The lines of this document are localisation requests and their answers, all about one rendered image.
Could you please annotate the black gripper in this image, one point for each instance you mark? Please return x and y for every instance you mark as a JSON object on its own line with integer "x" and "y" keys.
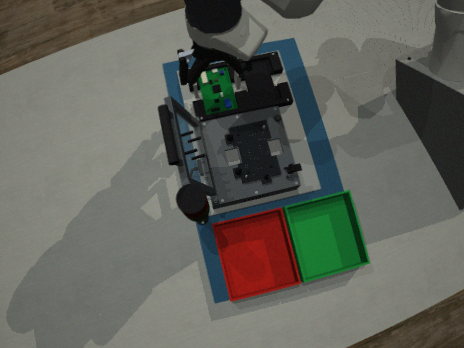
{"x": 191, "y": 76}

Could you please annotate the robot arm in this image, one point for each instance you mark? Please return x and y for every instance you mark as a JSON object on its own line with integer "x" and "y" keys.
{"x": 222, "y": 25}

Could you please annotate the green open-top bin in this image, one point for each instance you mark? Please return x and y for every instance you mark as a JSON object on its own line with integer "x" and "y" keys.
{"x": 328, "y": 236}

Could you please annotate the red open-top bin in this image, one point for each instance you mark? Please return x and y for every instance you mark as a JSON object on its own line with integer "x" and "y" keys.
{"x": 256, "y": 254}

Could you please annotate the green circuit board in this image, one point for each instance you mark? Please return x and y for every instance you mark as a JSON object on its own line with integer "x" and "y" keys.
{"x": 217, "y": 91}

